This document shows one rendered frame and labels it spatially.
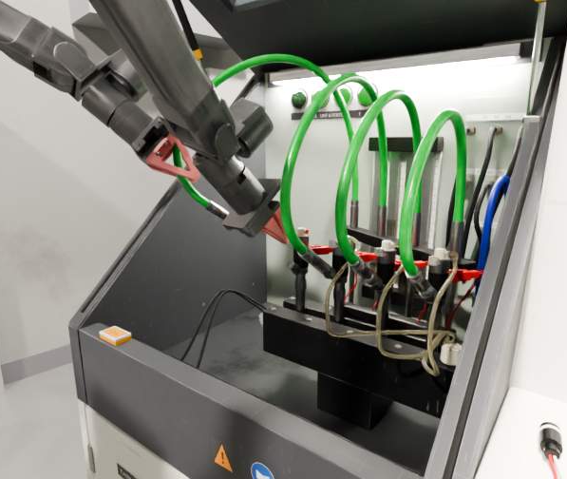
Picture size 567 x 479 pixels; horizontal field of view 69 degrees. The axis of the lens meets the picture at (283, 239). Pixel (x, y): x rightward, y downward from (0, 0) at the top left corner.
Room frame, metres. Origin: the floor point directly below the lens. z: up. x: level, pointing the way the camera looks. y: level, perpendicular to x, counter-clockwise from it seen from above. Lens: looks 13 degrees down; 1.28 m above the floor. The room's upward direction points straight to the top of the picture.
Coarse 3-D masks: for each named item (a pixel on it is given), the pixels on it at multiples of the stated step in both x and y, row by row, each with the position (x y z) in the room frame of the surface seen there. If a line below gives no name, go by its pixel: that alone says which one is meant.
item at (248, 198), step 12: (240, 180) 0.61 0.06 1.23; (252, 180) 0.61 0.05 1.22; (264, 180) 0.67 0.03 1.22; (276, 180) 0.64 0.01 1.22; (228, 192) 0.60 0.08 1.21; (240, 192) 0.60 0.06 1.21; (252, 192) 0.61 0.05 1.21; (264, 192) 0.63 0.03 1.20; (276, 192) 0.64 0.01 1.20; (240, 204) 0.61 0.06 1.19; (252, 204) 0.61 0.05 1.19; (264, 204) 0.61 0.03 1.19; (228, 216) 0.64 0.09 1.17; (240, 216) 0.62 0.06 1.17; (252, 216) 0.60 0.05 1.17; (228, 228) 0.63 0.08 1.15; (240, 228) 0.59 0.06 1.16
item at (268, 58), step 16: (240, 64) 0.74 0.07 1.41; (256, 64) 0.75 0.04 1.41; (304, 64) 0.80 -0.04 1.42; (224, 80) 0.72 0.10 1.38; (336, 96) 0.84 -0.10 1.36; (352, 128) 0.86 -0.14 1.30; (176, 144) 0.68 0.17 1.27; (176, 160) 0.68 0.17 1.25; (352, 176) 0.87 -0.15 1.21; (192, 192) 0.69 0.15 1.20; (352, 192) 0.87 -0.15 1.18
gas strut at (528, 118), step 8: (536, 0) 0.57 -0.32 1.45; (544, 0) 0.57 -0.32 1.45; (544, 8) 0.57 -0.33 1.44; (536, 32) 0.59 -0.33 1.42; (536, 40) 0.59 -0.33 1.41; (536, 48) 0.59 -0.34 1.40; (536, 56) 0.60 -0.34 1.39; (536, 64) 0.60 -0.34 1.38; (536, 72) 0.60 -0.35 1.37; (536, 80) 0.61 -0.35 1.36; (528, 96) 0.62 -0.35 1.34; (528, 104) 0.62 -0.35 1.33; (528, 112) 0.63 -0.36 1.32; (528, 120) 0.62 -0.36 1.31; (536, 120) 0.62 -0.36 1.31
